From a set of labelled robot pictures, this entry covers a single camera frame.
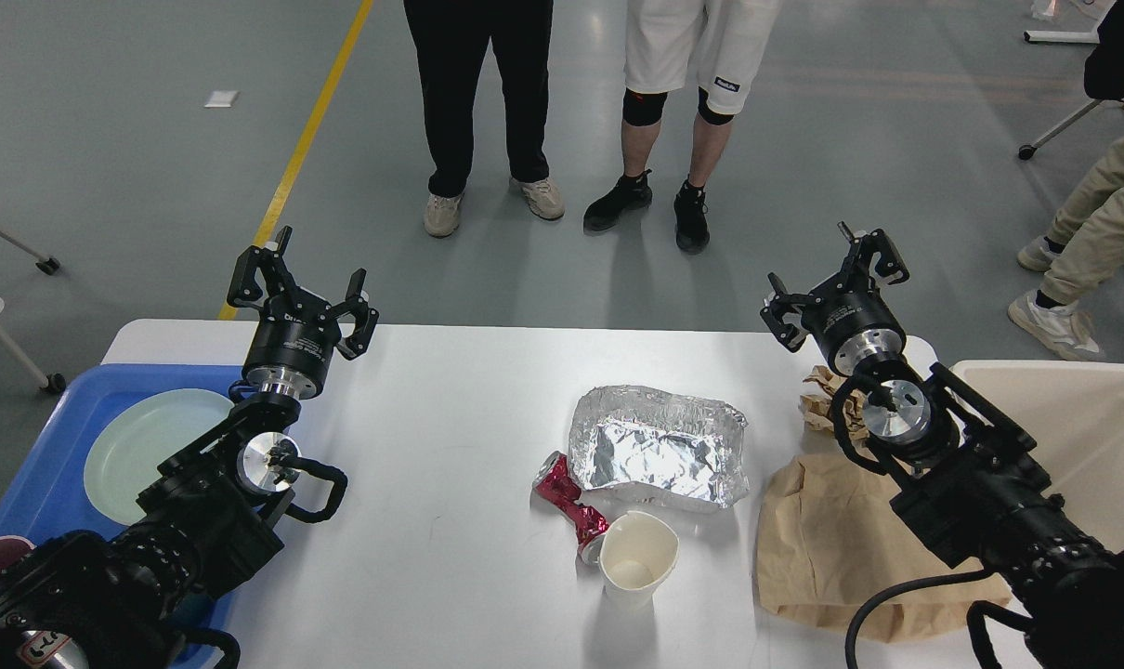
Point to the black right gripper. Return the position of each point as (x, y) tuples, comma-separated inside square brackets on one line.
[(854, 329)]

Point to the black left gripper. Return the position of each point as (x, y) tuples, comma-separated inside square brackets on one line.
[(293, 346)]

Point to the green plate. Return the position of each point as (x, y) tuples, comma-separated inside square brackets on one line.
[(124, 459)]

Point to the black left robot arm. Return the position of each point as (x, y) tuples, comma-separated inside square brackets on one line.
[(270, 463)]

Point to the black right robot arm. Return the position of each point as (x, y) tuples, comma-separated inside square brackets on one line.
[(969, 487)]

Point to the aluminium foil tray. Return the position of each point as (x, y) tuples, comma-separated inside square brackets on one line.
[(646, 445)]

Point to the brown paper bag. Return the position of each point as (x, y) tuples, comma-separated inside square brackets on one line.
[(828, 540)]

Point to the rolling stand leg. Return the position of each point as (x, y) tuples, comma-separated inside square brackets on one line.
[(46, 263)]

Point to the crushed red can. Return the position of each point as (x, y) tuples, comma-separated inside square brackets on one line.
[(553, 483)]

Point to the person in khaki trousers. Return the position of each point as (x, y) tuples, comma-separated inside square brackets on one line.
[(1084, 245)]

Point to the beige plastic bin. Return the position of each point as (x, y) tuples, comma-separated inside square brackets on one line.
[(1075, 411)]

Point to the white paper cup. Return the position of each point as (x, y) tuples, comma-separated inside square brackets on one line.
[(638, 554)]

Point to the blue plastic tray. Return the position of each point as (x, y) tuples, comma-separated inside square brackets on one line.
[(51, 446)]

